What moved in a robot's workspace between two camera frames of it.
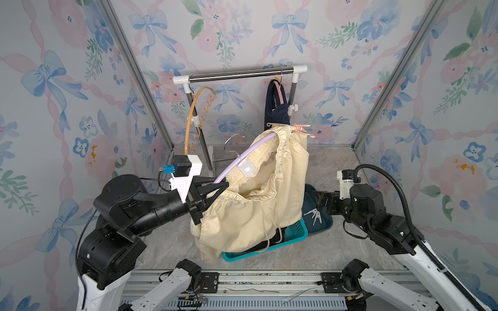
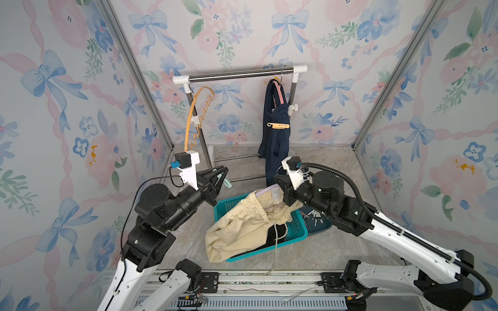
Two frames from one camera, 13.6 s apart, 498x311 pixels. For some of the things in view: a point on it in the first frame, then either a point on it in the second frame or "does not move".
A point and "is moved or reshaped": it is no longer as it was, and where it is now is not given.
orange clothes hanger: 186,138 does not move
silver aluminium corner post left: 135,63 does not move
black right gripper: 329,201 -> 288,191
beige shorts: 264,195 is moved or reshaped
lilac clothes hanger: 240,157 -> 270,188
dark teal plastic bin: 310,203 does not move
